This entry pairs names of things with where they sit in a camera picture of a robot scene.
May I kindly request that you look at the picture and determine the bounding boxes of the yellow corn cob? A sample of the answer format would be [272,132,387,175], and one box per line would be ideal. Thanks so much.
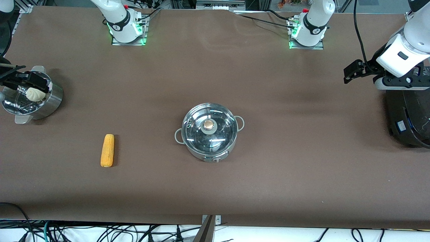
[100,134,115,168]

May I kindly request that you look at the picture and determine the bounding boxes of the glass lid with copper knob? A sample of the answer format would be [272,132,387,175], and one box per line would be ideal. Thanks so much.
[182,104,238,157]

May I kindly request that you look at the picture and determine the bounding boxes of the white steamed bun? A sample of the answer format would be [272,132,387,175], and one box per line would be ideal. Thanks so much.
[27,87,47,102]

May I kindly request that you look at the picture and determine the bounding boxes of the black round container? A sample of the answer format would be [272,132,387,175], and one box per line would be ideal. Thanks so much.
[385,90,430,149]

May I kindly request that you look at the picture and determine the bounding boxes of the grey equipment box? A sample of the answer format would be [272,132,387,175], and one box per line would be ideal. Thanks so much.
[196,0,246,11]

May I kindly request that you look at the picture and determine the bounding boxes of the steel pot with flat handles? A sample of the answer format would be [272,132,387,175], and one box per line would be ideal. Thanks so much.
[1,65,64,124]

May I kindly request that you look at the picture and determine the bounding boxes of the black hanging arm cable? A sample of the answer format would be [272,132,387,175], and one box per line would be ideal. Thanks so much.
[353,0,373,66]

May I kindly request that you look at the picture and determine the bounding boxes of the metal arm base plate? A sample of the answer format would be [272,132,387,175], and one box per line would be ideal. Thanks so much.
[288,17,325,50]
[111,14,149,46]

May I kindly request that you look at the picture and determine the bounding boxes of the aluminium frame profile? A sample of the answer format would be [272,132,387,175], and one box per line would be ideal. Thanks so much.
[18,0,36,14]

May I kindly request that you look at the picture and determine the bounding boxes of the black cable on table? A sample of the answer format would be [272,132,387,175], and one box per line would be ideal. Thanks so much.
[235,14,297,30]
[265,9,296,23]

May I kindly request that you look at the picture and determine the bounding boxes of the black looped floor cable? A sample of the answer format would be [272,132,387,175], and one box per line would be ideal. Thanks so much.
[0,202,32,242]

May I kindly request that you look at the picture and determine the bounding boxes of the black cable by base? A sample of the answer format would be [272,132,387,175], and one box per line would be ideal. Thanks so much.
[136,7,164,23]

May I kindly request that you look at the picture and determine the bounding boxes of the steel pot with grey handles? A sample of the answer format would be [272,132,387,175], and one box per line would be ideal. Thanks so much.
[174,103,245,164]

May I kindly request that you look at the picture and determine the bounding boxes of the metal table edge bracket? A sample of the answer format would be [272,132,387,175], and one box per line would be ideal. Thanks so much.
[202,214,222,226]

